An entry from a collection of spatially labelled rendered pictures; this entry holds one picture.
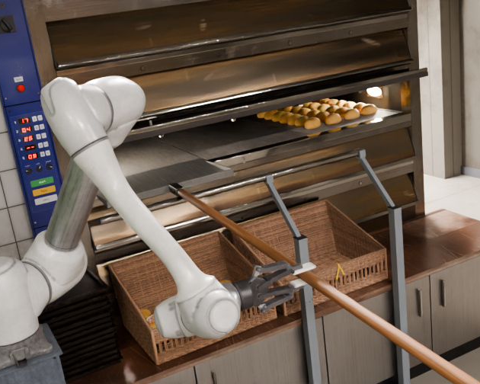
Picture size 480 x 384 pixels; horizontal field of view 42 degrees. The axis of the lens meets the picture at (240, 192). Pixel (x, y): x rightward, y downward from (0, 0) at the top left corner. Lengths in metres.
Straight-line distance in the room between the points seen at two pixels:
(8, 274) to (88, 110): 0.55
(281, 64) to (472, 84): 3.32
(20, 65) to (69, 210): 0.91
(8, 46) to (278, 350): 1.61
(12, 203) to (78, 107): 1.22
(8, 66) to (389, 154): 1.96
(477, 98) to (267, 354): 3.97
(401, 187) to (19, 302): 2.32
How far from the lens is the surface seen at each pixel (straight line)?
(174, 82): 2.81
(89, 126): 1.52
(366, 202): 3.44
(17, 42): 2.60
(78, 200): 1.81
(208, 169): 2.77
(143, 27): 2.75
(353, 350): 2.95
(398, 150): 3.50
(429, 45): 6.10
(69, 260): 1.93
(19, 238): 2.74
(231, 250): 2.90
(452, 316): 3.29
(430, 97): 6.18
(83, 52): 2.66
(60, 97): 1.54
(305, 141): 3.14
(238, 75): 2.92
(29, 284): 1.88
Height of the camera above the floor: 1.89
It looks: 17 degrees down
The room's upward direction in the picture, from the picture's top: 8 degrees counter-clockwise
